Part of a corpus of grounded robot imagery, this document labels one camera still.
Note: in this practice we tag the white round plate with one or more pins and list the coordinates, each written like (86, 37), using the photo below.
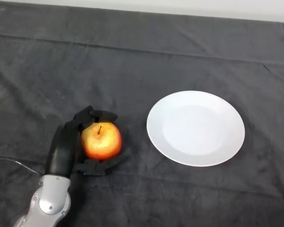
(196, 128)

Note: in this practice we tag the red yellow apple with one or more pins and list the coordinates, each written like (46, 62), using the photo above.
(101, 144)

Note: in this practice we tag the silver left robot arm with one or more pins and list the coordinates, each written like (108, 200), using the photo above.
(46, 201)

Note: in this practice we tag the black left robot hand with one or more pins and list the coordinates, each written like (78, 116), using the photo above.
(62, 151)

